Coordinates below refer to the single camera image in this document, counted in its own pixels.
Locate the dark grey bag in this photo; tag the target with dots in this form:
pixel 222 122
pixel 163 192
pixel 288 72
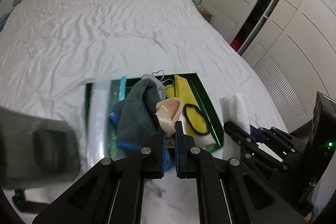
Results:
pixel 31 148

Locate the wooden nightstand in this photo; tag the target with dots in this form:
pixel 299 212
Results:
pixel 205 13

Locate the red bag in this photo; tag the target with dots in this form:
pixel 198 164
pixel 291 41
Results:
pixel 236 45

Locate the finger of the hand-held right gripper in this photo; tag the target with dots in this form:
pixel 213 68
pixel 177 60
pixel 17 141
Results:
pixel 254 133
pixel 236 130

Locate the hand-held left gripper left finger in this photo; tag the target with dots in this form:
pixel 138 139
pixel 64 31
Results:
pixel 164 150

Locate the wall outlet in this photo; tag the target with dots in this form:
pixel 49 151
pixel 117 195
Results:
pixel 17 1

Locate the white wardrobe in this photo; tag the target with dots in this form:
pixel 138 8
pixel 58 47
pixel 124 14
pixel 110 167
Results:
pixel 302 37

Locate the yellow cloth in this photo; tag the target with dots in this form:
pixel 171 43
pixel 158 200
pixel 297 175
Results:
pixel 181 90

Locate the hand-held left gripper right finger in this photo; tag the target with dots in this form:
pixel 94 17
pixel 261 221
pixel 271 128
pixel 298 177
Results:
pixel 178 150

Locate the light grey cloth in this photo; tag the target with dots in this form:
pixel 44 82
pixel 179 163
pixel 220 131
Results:
pixel 161 87

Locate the dark grey sock blue trim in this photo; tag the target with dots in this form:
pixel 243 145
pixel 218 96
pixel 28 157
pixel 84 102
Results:
pixel 136 113

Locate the clear wrapped white roll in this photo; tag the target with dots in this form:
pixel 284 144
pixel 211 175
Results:
pixel 98 119

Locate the beige round pad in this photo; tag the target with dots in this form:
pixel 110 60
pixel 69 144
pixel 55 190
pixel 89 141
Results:
pixel 168 111

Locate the green tray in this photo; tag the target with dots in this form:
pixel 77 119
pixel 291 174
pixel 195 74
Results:
pixel 210 119

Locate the white textured cloth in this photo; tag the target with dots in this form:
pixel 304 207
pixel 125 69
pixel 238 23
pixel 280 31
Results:
pixel 239 111

